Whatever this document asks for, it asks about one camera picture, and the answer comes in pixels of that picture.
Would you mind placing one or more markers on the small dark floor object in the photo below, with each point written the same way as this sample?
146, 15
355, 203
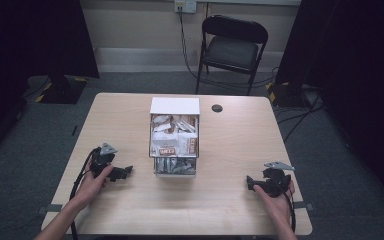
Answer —
74, 130

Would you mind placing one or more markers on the clear box of snack packets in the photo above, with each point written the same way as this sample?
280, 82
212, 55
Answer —
175, 106

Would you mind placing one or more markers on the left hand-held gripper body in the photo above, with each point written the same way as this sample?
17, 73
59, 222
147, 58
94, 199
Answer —
100, 161

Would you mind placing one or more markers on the pile of silver packets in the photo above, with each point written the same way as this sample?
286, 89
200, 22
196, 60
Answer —
175, 165

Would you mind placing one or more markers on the pile of brown white packets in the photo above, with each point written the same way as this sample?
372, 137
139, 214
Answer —
174, 135

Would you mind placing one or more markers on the dark curtain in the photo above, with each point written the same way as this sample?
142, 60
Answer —
23, 40
356, 66

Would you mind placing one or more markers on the black stand base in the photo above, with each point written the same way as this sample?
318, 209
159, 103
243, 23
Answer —
288, 95
61, 89

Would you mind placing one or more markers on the large clear drawer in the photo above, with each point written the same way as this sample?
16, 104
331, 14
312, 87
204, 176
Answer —
174, 155

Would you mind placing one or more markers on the person's right hand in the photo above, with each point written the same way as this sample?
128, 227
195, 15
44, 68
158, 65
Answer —
275, 205

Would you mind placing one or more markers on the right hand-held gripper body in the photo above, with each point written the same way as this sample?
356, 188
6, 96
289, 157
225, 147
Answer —
275, 181

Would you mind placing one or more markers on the black folding chair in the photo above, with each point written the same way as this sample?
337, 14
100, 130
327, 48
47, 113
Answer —
230, 51

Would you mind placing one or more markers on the white wall socket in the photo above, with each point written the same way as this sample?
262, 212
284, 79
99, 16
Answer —
185, 6

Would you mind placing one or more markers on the small clear drawer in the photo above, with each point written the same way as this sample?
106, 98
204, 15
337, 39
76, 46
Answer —
175, 173

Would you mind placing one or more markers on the person's left hand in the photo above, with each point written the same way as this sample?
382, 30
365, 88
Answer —
91, 185

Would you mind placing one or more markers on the grey table bracket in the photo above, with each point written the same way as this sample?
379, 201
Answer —
50, 209
303, 205

